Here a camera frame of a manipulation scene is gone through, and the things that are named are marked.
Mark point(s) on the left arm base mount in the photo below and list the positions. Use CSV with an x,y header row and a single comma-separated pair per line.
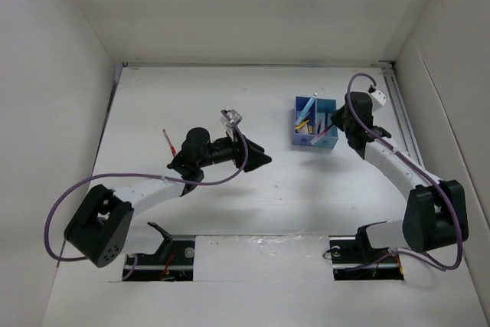
x,y
159,256

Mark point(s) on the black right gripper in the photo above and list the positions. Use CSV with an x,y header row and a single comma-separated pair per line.
x,y
336,117

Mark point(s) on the light blue correction tape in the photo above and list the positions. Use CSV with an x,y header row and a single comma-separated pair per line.
x,y
308,105

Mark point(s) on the aluminium rail right edge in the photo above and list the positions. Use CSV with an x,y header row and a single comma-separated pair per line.
x,y
400,111

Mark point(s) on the purple blue storage bin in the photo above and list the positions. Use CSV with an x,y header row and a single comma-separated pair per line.
x,y
297,138

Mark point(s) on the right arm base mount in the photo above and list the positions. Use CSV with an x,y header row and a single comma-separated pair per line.
x,y
351,262

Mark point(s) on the light blue storage bin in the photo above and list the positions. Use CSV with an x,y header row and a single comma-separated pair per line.
x,y
323,106

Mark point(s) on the yellow black utility knife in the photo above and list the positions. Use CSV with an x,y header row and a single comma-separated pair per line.
x,y
302,124

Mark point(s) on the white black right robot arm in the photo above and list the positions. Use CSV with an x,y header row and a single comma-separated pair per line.
x,y
435,215

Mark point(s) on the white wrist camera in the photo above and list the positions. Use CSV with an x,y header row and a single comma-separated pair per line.
x,y
378,98
230,119

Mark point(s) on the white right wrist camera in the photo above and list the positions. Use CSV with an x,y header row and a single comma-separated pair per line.
x,y
378,98

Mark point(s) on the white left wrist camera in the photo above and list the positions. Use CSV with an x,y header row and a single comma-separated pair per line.
x,y
230,119

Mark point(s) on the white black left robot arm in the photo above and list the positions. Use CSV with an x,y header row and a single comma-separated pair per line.
x,y
101,224

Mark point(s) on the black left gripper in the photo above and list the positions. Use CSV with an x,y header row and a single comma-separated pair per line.
x,y
256,156

